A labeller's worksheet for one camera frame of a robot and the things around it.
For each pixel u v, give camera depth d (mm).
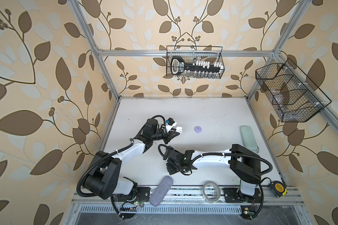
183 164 617
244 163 489
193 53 893
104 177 427
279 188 738
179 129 823
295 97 722
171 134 744
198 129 990
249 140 934
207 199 707
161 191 727
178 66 839
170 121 708
